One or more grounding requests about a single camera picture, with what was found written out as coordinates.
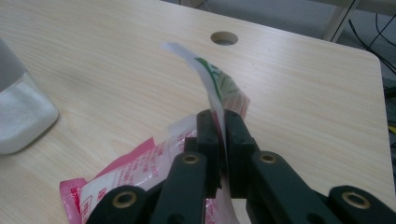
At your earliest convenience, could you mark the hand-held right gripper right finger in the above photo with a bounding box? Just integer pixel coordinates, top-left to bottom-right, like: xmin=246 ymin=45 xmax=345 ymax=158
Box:
xmin=223 ymin=108 xmax=262 ymax=200

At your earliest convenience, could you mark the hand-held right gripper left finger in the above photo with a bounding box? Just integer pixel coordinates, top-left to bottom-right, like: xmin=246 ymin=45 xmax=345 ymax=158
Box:
xmin=184 ymin=108 xmax=223 ymax=200

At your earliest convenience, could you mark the pink plastic bag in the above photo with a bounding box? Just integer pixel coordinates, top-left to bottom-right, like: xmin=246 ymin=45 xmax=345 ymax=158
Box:
xmin=59 ymin=41 xmax=251 ymax=224

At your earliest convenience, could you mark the clear jar with grey lid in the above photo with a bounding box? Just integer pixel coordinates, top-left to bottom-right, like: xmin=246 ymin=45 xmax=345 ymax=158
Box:
xmin=0 ymin=36 xmax=60 ymax=156

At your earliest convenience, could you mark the bundle of black cables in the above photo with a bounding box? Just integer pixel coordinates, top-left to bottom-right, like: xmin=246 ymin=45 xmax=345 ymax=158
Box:
xmin=330 ymin=0 xmax=396 ymax=76

